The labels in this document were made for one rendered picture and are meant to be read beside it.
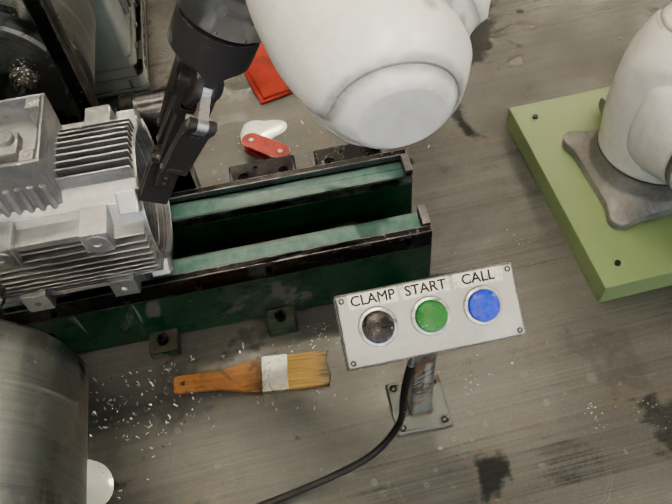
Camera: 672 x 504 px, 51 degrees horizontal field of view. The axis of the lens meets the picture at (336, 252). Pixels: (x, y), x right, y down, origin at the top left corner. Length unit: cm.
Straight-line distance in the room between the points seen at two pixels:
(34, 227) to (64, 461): 27
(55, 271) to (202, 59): 33
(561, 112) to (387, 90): 81
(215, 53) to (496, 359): 55
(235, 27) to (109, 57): 71
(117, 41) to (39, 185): 52
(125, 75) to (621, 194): 83
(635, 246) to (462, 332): 42
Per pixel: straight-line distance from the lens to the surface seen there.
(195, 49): 60
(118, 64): 128
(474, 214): 106
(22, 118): 85
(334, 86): 38
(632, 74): 94
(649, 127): 93
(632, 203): 104
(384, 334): 64
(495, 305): 66
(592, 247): 101
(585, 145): 110
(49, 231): 80
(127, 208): 76
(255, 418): 91
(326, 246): 87
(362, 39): 37
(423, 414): 89
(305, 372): 92
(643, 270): 101
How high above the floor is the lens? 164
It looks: 55 degrees down
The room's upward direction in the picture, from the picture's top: 7 degrees counter-clockwise
